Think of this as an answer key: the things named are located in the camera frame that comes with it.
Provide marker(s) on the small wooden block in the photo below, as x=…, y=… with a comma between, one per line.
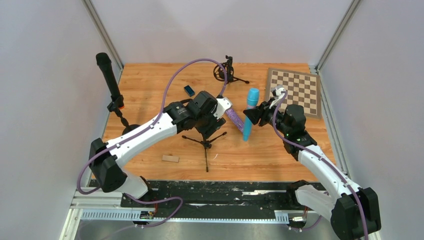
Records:
x=170, y=158

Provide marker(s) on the purple glitter microphone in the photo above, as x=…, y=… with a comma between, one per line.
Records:
x=235, y=118

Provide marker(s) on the black round-base mic stand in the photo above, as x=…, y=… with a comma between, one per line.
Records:
x=121, y=116

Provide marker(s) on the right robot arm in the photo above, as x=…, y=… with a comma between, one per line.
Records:
x=352, y=211

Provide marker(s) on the blue toy brick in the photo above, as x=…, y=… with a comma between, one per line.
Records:
x=188, y=89

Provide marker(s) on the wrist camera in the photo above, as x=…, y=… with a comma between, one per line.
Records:
x=279, y=93
x=223, y=105

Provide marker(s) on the black tripod shock-mount stand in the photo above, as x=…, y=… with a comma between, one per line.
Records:
x=220, y=75

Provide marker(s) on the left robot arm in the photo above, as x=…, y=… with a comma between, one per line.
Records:
x=107, y=159

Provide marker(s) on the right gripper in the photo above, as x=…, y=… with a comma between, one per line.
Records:
x=262, y=113

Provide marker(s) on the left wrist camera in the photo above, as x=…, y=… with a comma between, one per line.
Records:
x=223, y=105

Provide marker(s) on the black microphone orange end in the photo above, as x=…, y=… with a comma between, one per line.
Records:
x=105, y=65

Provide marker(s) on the wooden chessboard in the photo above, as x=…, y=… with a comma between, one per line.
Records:
x=303, y=89

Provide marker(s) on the black tripod clip mic stand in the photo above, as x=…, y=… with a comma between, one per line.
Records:
x=207, y=144

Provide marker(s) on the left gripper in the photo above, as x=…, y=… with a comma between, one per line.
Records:
x=214, y=124

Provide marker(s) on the blue microphone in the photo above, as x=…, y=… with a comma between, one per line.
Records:
x=251, y=100

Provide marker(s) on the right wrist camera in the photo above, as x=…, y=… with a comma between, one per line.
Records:
x=279, y=93

